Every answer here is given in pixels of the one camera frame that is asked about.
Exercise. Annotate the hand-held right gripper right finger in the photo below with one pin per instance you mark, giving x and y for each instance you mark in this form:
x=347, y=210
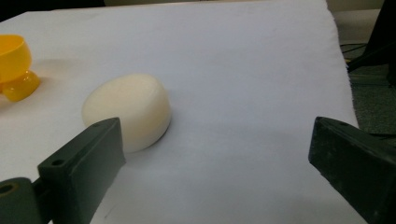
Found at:
x=358, y=161

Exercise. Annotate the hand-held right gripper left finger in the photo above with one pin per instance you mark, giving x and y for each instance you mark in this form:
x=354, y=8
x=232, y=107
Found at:
x=84, y=165

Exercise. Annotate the white egg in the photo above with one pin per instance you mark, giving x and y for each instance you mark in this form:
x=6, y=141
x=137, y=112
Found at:
x=134, y=102

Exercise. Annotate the yellow egg cup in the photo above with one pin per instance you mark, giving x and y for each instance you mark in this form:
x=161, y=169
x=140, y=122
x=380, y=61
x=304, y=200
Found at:
x=14, y=67

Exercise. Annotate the black stand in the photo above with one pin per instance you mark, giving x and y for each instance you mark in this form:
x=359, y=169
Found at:
x=378, y=40

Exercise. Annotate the white table cloth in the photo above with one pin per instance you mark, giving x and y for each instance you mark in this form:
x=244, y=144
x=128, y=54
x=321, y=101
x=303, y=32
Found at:
x=233, y=77

